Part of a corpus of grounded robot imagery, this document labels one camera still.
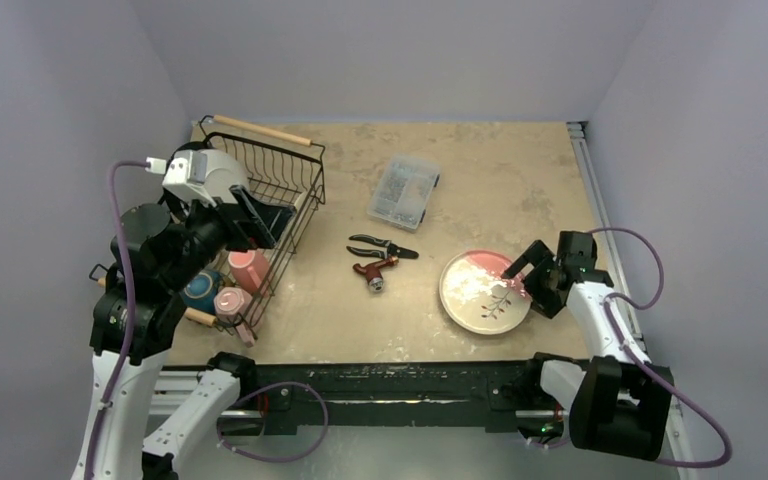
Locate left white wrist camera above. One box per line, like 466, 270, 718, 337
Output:
145, 150, 216, 206

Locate red brown faucet tap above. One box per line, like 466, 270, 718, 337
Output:
352, 256, 399, 293

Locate blue ceramic cup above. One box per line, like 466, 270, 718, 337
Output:
181, 269, 226, 315

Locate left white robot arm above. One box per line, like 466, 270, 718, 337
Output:
73, 185, 297, 479

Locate green rimmed plate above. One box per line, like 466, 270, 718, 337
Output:
173, 149, 249, 206

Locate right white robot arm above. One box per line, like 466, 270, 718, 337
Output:
502, 231, 674, 461

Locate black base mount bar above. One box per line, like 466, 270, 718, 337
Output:
229, 353, 560, 435

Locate black wire dish rack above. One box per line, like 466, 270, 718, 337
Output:
87, 113, 326, 346

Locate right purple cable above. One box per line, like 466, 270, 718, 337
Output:
529, 227, 734, 470

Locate pink faceted ceramic cup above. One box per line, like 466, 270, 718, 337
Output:
213, 287, 253, 327

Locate black handled pliers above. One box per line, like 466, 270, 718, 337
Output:
346, 234, 419, 260

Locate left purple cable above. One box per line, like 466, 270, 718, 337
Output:
83, 159, 330, 480

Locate clear plastic screw box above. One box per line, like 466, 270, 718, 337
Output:
367, 155, 441, 232

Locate purple cable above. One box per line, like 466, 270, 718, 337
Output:
83, 159, 330, 480
529, 227, 734, 470

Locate pink ceramic mug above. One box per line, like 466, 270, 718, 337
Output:
227, 250, 271, 295

